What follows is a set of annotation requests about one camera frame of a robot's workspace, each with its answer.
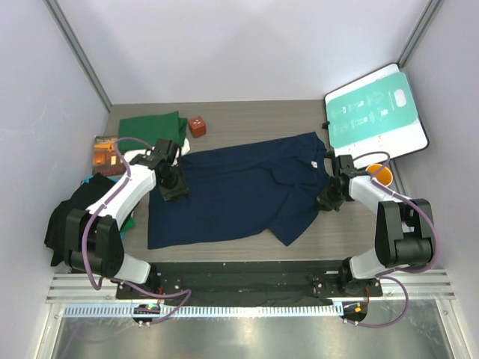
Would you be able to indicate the aluminium frame post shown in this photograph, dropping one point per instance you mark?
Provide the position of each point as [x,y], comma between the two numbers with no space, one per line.
[79,53]
[420,29]

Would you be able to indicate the white slotted cable duct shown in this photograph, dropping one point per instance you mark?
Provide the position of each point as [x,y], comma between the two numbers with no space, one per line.
[144,311]

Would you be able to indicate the right aluminium frame post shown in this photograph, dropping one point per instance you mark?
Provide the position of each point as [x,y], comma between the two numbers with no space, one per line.
[420,29]

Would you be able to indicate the teal folding board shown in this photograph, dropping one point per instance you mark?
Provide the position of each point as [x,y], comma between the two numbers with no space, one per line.
[381,106]

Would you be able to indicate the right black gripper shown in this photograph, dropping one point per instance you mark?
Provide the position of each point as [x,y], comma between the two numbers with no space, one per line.
[323,201]

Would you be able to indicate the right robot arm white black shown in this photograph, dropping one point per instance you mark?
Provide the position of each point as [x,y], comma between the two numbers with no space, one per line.
[405,237]

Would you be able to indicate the navy blue t-shirt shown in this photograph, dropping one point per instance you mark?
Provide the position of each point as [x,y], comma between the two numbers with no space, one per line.
[240,191]

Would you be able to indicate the black crumpled t-shirt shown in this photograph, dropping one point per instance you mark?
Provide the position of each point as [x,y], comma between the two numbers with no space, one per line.
[86,194]

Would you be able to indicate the teal t-shirt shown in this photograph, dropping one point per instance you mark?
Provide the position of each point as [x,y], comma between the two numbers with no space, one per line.
[129,223]

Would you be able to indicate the white folded t-shirt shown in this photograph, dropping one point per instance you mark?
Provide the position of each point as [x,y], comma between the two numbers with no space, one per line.
[129,155]

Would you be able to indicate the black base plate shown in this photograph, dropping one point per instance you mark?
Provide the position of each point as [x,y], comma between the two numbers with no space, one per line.
[263,284]

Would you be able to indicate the white mug orange inside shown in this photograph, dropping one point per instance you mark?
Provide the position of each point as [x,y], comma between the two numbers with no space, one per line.
[381,173]

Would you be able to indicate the green folded t-shirt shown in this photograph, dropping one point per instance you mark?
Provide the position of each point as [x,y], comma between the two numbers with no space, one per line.
[150,128]

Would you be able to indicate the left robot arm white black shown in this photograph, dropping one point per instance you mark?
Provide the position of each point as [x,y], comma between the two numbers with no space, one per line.
[92,241]

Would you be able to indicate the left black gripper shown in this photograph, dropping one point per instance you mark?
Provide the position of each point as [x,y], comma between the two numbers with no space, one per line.
[180,189]

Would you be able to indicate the red cube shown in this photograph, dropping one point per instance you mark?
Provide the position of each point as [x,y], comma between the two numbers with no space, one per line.
[197,127]

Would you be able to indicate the brown cover book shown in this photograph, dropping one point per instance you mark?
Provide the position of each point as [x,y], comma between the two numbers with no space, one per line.
[105,159]

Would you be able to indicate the left aluminium frame post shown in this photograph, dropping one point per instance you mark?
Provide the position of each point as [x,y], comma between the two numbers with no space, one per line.
[79,53]

